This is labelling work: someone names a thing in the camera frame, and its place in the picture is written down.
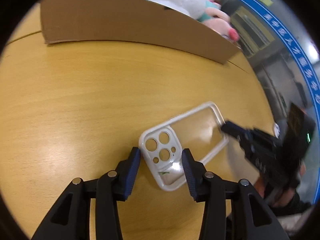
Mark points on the clear white phone case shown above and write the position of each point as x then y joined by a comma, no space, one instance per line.
197,129

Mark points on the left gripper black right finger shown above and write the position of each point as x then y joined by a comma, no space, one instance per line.
232,210

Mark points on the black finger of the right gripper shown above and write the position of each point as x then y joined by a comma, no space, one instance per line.
236,131

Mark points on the pink pig plush toy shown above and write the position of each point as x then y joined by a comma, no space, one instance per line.
217,20

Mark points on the brown cardboard box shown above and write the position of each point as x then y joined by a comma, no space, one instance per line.
131,21

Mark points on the right hand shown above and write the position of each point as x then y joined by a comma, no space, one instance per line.
282,198

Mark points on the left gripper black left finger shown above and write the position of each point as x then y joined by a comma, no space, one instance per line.
68,218

